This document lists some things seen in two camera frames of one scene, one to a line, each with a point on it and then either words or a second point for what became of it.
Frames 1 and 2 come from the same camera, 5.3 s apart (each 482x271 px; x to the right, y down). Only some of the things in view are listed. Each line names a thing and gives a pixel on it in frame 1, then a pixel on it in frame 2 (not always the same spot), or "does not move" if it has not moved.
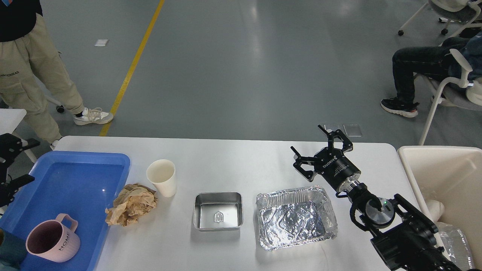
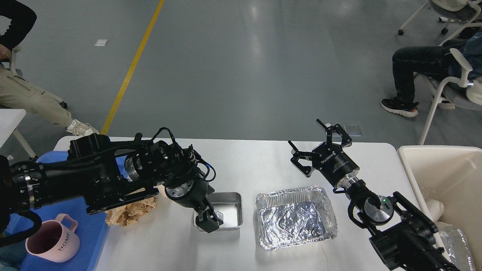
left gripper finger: x=11 y=145 -> x=194 y=194
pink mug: x=55 y=240 does not move
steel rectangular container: x=218 y=211 does not move
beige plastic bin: x=452 y=175 does not move
